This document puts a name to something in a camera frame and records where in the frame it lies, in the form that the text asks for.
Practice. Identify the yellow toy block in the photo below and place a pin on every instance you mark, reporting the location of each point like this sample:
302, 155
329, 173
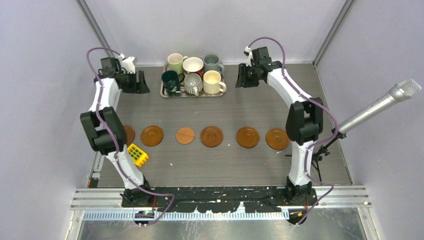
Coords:
138, 156

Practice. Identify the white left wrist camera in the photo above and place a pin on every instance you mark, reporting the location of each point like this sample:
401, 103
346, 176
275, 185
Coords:
128, 63

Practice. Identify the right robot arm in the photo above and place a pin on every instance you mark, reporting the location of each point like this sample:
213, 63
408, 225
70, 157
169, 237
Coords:
304, 123

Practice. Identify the grey ribbed mug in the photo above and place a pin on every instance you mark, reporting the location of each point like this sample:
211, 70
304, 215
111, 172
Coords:
193, 84

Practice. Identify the black microphone stand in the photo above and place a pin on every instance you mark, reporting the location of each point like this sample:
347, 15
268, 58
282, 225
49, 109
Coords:
319, 155

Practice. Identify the grooved wooden coaster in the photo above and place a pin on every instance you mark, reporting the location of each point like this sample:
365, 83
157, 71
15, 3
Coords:
152, 136
277, 139
211, 136
130, 134
247, 137

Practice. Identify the plain light wooden coaster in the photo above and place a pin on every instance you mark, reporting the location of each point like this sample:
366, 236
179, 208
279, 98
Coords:
185, 135

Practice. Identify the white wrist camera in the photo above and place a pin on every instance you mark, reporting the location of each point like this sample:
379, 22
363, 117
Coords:
128, 63
249, 54

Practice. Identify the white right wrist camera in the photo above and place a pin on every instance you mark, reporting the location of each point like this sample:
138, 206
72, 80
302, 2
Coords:
249, 54

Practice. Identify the silver microphone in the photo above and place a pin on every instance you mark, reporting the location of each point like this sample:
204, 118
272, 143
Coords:
400, 92

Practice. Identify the silver metal tray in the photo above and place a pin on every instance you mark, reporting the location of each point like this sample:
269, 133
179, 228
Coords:
183, 94

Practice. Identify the red white mug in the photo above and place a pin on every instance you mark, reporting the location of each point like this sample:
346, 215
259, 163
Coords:
194, 65

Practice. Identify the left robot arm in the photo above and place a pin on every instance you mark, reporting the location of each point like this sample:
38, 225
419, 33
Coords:
105, 132

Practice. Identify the dark green mug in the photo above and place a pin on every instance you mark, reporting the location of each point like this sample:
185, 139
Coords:
171, 81

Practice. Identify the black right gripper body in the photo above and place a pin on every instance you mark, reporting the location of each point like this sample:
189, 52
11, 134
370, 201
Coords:
252, 80

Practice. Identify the cream mug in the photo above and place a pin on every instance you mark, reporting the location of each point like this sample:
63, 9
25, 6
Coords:
212, 83

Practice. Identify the light green mug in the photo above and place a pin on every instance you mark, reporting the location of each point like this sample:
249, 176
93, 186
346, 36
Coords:
175, 62

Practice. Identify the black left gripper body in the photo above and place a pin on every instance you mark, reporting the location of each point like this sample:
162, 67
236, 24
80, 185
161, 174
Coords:
129, 81

